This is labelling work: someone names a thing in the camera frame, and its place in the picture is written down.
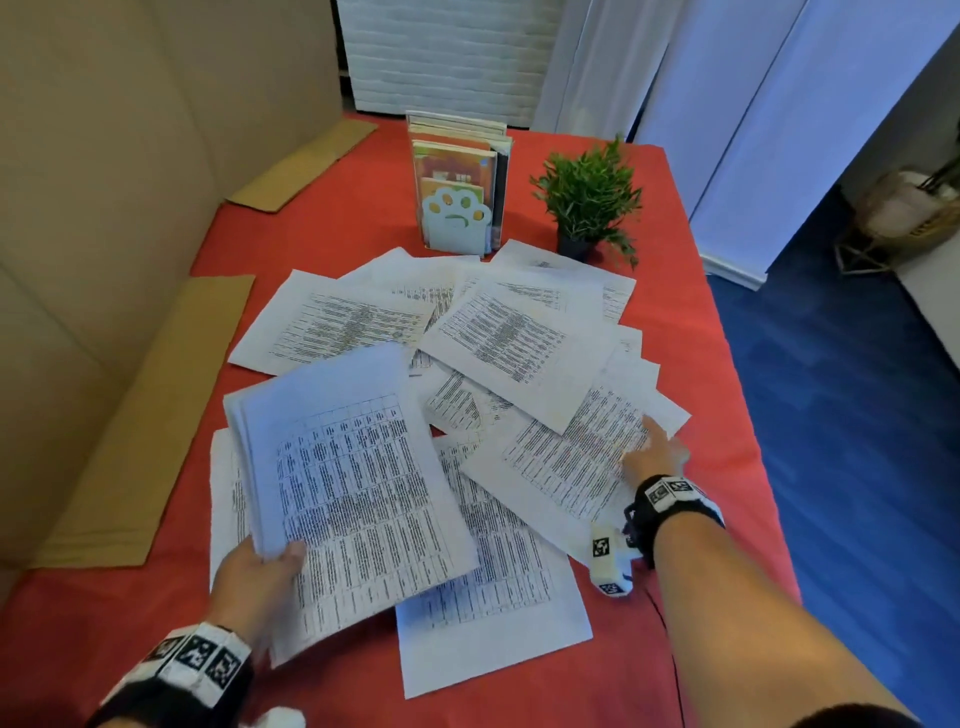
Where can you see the white partition panel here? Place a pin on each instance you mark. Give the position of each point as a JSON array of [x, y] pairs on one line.
[[712, 75], [817, 135]]

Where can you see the person's left hand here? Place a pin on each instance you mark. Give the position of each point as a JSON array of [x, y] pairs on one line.
[[244, 589]]

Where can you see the white curtain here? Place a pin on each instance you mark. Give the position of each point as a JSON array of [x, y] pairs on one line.
[[600, 60]]

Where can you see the scattered pile of printed sheets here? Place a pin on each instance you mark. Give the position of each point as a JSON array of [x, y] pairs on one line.
[[510, 337]]

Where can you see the white brick pattern panel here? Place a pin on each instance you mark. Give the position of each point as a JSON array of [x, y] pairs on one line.
[[450, 52]]

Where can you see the black bookend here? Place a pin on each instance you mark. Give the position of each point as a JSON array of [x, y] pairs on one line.
[[504, 187]]

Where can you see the black sleeve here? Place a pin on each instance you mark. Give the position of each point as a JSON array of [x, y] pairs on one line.
[[855, 718]]

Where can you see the person's right forearm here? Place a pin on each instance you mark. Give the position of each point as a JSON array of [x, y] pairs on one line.
[[727, 622]]

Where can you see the person's right hand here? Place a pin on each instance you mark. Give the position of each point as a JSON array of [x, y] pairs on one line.
[[660, 457]]

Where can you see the small cardboard flap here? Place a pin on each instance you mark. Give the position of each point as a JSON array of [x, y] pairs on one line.
[[304, 165]]

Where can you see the person's left thumb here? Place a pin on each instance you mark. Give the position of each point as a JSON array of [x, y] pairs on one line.
[[287, 559]]

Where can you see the white marker block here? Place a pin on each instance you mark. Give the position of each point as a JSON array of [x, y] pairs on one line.
[[279, 718], [609, 559]]

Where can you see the green potted plant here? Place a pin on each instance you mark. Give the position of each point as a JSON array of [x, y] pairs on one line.
[[589, 187]]

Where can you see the white book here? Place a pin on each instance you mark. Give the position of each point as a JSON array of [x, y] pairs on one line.
[[457, 124]]

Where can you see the black wrist band with markers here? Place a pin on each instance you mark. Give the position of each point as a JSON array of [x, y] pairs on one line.
[[191, 664], [675, 499]]

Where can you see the light blue paw bookend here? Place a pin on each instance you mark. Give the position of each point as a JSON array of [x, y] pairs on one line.
[[457, 221]]

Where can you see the large cardboard wall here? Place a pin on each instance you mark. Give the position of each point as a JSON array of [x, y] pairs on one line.
[[90, 187]]

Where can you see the red tablecloth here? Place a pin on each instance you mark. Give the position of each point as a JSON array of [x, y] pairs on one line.
[[675, 315]]

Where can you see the long cardboard flap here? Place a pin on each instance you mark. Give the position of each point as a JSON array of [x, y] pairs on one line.
[[157, 420]]

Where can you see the orange cover book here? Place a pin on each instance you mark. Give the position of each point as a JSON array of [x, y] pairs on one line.
[[450, 182]]

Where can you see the wicker basket stand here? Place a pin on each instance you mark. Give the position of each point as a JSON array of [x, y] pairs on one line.
[[900, 214]]

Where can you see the stack of printed papers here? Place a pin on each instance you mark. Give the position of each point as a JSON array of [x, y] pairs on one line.
[[352, 465]]

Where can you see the black plant pot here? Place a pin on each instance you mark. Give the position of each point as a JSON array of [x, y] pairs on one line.
[[576, 246]]

